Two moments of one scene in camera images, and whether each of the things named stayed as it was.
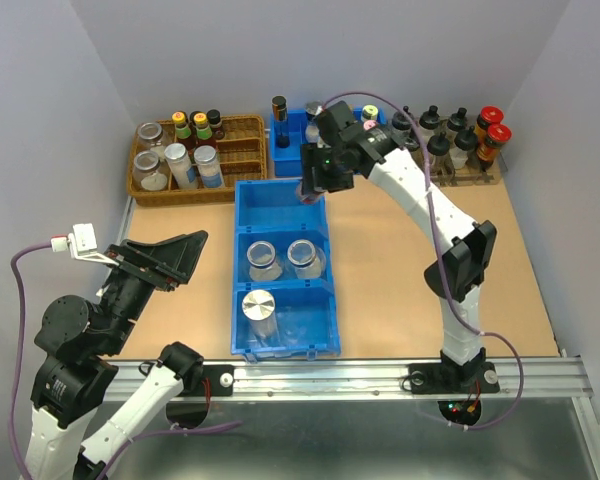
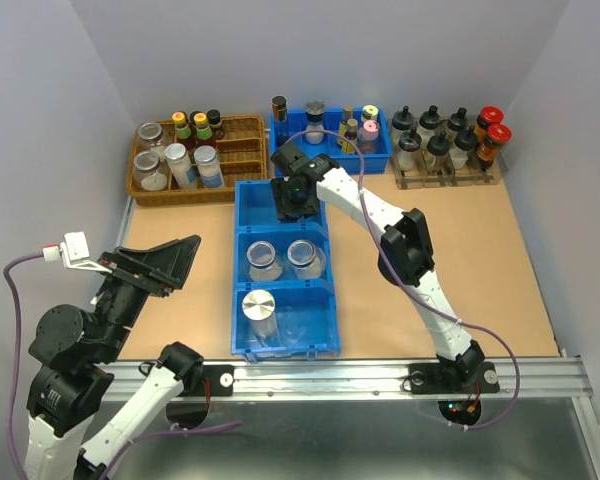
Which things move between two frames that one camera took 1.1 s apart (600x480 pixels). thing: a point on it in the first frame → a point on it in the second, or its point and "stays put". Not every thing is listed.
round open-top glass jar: [261, 257] stays put
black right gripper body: [337, 173] → [288, 200]
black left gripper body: [139, 268] stays put
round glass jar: [305, 260] stays put
